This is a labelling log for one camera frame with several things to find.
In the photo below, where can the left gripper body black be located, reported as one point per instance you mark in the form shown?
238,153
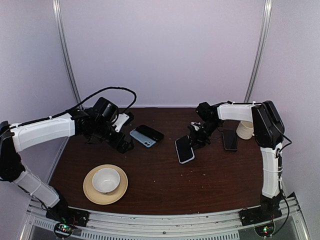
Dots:
101,132

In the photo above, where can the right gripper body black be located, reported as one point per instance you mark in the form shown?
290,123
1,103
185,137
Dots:
203,136

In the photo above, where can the dark purple smartphone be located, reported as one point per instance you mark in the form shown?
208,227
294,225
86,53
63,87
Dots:
230,140

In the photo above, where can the black smartphone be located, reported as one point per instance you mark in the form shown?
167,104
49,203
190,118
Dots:
184,151

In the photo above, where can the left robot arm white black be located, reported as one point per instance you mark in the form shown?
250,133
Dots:
14,138

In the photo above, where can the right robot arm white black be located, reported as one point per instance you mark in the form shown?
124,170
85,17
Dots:
268,130

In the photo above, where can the light blue phone case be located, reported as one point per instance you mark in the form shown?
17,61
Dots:
142,139

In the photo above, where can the cream ribbed mug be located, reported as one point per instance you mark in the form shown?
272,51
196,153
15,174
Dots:
245,130

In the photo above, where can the white ceramic bowl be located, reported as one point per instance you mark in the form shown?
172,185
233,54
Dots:
106,180

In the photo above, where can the tan round plate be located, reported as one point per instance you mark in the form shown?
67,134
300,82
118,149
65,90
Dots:
105,198

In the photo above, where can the left circuit board with leds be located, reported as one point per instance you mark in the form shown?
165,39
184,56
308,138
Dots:
62,230

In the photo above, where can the circuit board with leds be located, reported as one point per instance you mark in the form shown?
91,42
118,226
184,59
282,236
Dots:
62,230
264,230

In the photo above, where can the right circuit board with leds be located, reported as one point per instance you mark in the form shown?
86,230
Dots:
264,230

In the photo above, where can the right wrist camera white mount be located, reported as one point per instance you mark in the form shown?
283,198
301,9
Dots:
195,126

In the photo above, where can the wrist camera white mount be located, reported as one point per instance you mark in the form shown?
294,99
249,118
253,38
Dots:
123,119
195,126

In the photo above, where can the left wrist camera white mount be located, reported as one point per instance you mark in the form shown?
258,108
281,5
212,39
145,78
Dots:
123,119

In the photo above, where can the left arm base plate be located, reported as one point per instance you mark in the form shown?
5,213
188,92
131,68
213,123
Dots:
61,212

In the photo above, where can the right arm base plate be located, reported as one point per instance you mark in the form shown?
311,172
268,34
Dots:
255,215

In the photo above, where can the front aluminium rail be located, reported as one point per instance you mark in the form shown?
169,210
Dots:
225,225

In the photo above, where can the right aluminium frame post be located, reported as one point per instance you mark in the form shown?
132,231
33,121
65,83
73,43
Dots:
263,35

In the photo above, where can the aluminium frame post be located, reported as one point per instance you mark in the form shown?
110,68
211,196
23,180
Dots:
263,35
64,47

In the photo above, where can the left aluminium frame post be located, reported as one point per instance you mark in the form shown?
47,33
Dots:
64,47

